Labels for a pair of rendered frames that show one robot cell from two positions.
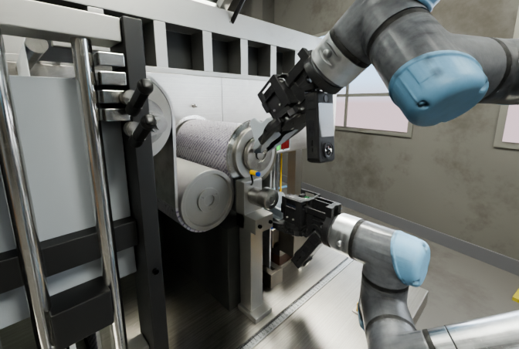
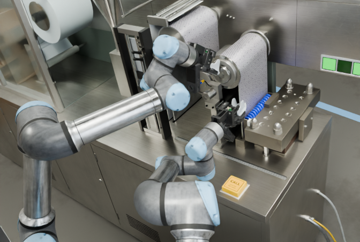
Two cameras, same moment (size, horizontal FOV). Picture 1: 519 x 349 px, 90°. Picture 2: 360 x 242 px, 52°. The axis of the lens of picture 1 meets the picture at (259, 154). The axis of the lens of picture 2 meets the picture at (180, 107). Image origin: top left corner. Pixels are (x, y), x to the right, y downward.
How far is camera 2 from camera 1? 1.42 m
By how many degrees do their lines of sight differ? 81
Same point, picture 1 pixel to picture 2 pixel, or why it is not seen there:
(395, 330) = (176, 157)
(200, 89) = (277, 8)
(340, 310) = (230, 173)
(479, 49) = (149, 80)
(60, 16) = (130, 31)
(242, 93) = (320, 13)
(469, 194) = not seen: outside the picture
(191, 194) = not seen: hidden behind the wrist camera
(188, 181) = not seen: hidden behind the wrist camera
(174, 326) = (201, 123)
